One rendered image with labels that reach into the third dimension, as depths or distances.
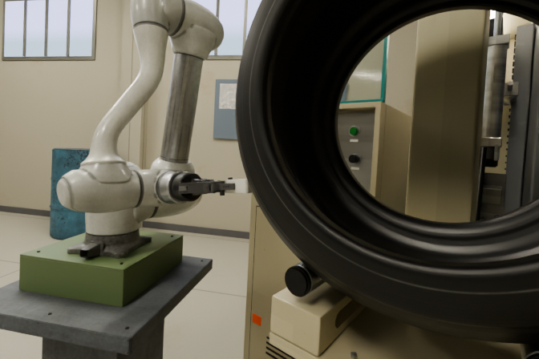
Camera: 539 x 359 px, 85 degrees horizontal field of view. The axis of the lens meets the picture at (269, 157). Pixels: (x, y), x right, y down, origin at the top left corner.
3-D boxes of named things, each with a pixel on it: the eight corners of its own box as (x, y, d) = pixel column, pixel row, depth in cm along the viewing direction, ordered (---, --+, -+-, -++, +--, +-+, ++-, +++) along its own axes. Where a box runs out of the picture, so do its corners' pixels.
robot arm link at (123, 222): (76, 227, 94) (79, 159, 94) (132, 219, 108) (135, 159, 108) (96, 240, 84) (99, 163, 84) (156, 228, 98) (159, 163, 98)
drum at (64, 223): (33, 237, 318) (35, 146, 315) (82, 222, 383) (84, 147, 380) (86, 244, 306) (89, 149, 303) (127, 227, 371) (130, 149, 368)
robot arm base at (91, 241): (53, 257, 83) (54, 238, 83) (104, 235, 105) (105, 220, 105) (114, 264, 82) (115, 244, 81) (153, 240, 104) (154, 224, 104)
